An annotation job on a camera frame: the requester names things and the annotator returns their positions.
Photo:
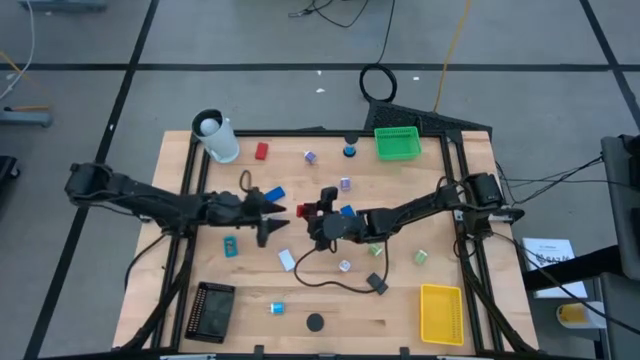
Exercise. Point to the teal and white travel adapter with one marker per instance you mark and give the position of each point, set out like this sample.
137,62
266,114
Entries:
230,246

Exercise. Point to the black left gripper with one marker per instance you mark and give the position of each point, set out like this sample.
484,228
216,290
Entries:
235,212

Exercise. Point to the orange rod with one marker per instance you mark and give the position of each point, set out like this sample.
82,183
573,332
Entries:
30,107

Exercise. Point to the orange sand hourglass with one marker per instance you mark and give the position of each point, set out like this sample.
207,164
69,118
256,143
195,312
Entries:
315,322

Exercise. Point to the blue rectangular block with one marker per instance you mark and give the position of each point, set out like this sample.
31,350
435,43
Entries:
347,210
274,194

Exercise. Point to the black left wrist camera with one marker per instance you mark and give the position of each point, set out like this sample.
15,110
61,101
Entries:
227,199

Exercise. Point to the black aluminium table frame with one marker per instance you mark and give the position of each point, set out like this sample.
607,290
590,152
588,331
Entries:
300,133

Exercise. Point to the white cylindrical cup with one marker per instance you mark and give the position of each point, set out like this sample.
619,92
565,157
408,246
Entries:
222,142

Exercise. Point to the black perforated panel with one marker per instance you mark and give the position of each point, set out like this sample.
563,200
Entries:
400,116

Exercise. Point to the grey desk foot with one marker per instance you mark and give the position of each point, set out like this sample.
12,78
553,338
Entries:
25,119
65,5

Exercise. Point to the red travel adapter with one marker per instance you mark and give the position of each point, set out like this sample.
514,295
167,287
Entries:
300,210

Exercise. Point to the black chair base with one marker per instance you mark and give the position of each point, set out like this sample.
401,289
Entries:
6,167

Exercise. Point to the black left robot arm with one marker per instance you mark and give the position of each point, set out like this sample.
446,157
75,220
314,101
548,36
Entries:
150,202

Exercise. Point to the black metal beam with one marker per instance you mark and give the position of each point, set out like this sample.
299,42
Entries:
590,264

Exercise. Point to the white rectangular box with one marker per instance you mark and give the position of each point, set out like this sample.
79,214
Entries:
287,260

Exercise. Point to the green translucent plug charger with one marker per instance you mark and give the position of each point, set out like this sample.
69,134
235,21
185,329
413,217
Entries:
420,257
376,249

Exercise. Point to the yellow and white canister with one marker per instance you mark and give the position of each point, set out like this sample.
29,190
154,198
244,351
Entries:
572,314

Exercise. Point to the blue translucent plug charger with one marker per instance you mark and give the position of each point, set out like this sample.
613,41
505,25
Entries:
277,308

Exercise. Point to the yellow plastic mesh basket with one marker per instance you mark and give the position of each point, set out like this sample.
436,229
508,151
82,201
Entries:
442,315

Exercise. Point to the black rectangular block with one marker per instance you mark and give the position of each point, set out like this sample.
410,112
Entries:
377,283

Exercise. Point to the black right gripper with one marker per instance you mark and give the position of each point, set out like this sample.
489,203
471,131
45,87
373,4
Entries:
335,229

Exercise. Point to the black plastic mesh basket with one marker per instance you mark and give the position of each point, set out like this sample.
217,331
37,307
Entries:
210,312

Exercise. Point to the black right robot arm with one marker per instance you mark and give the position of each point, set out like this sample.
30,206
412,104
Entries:
415,207

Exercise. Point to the white printed booklet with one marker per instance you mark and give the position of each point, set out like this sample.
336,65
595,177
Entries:
545,250

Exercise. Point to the grey equipment cart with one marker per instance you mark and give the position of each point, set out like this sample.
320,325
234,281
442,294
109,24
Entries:
620,200

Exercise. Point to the green plastic mesh basket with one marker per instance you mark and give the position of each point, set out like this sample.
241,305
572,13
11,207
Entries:
397,144

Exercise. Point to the red rectangular block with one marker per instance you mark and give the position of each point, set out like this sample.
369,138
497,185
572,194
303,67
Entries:
261,151

